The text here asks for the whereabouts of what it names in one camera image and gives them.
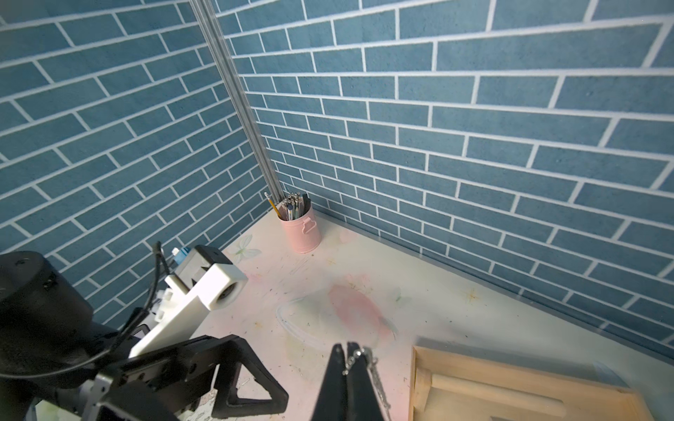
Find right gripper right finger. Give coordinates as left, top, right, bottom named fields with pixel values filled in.
left=346, top=342, right=384, bottom=421

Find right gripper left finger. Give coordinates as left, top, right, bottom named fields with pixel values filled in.
left=312, top=343, right=348, bottom=421

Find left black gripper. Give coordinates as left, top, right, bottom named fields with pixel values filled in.
left=79, top=335, right=289, bottom=420

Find silver chain necklace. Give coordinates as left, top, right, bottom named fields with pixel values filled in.
left=341, top=346, right=393, bottom=421

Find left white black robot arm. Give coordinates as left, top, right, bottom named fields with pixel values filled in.
left=1, top=246, right=289, bottom=420

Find wooden jewelry display stand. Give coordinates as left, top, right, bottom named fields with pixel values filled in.
left=409, top=347, right=653, bottom=420

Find pink pen holder cup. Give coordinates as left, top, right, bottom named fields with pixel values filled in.
left=279, top=206, right=322, bottom=254

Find pens in cup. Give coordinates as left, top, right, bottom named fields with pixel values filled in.
left=264, top=192, right=311, bottom=221

